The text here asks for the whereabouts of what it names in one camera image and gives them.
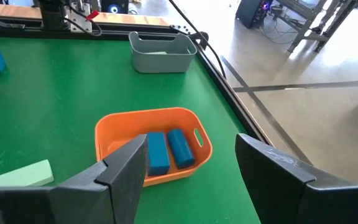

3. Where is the wooden workbench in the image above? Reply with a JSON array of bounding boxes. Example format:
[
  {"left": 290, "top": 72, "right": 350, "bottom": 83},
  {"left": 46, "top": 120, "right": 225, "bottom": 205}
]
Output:
[{"left": 0, "top": 2, "right": 170, "bottom": 27}]

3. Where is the blue cylinder block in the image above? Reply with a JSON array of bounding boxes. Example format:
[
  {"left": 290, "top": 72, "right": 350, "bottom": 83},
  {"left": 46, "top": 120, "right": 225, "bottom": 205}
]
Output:
[{"left": 166, "top": 128, "right": 196, "bottom": 170}]

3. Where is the grey plastic bin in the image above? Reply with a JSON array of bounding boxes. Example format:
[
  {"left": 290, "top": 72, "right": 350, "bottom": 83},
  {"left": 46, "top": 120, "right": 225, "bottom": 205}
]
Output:
[{"left": 128, "top": 30, "right": 198, "bottom": 74}]

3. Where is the black computer tower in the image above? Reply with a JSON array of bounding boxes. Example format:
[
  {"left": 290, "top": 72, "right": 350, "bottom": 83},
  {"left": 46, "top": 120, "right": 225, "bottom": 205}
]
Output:
[{"left": 235, "top": 0, "right": 273, "bottom": 29}]

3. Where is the computer with blue fan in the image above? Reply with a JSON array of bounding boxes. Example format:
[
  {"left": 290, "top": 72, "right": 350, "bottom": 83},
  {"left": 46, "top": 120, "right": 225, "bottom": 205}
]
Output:
[{"left": 99, "top": 0, "right": 130, "bottom": 14}]

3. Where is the black looped cable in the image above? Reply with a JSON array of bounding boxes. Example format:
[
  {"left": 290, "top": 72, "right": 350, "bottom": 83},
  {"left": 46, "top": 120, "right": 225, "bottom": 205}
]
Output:
[{"left": 63, "top": 6, "right": 103, "bottom": 37}]

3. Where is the red tag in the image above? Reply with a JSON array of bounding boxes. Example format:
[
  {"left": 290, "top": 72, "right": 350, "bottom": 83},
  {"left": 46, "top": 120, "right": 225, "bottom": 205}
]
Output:
[{"left": 85, "top": 10, "right": 101, "bottom": 21}]

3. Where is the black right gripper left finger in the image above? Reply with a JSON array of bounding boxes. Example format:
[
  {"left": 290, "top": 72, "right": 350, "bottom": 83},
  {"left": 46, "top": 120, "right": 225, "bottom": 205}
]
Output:
[{"left": 50, "top": 133, "right": 149, "bottom": 224}]

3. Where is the orange plastic bin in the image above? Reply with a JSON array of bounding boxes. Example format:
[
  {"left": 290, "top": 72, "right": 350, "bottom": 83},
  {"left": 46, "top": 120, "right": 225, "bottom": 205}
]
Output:
[{"left": 94, "top": 106, "right": 213, "bottom": 188}]

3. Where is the black cable clamp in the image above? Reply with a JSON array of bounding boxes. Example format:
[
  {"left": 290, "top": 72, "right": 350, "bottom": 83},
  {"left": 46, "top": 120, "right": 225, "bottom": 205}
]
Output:
[{"left": 187, "top": 30, "right": 210, "bottom": 49}]

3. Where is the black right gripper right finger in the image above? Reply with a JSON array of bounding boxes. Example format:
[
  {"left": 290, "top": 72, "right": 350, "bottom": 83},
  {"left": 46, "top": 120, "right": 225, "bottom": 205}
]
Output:
[{"left": 234, "top": 133, "right": 354, "bottom": 224}]

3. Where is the pale green block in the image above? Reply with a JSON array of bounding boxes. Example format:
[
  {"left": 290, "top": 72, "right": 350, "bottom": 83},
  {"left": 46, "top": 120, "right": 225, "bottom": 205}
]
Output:
[{"left": 0, "top": 159, "right": 55, "bottom": 188}]

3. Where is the silver metal bracket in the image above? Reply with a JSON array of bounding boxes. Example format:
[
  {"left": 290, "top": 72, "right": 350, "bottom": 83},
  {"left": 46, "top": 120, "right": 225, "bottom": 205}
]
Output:
[{"left": 69, "top": 2, "right": 93, "bottom": 32}]

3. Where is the black table frame rail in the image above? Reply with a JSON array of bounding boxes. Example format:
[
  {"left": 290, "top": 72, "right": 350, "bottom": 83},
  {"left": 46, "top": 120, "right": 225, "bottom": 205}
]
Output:
[{"left": 0, "top": 15, "right": 313, "bottom": 166}]

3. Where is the grey metal table frame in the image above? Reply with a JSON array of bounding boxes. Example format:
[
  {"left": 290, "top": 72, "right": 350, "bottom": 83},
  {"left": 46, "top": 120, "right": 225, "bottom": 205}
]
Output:
[{"left": 273, "top": 0, "right": 358, "bottom": 54}]

